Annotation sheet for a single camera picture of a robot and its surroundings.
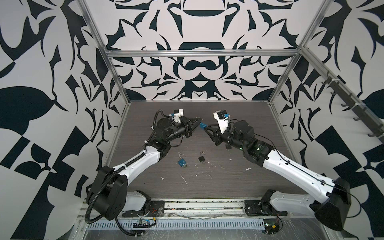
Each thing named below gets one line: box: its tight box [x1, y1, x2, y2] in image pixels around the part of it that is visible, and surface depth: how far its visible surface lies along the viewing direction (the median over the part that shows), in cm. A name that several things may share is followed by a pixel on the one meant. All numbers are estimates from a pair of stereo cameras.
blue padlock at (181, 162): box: [177, 153, 187, 167], surface depth 91 cm
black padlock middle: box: [198, 151, 206, 163], surface depth 93 cm
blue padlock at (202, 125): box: [199, 122, 208, 130], surface depth 72 cm
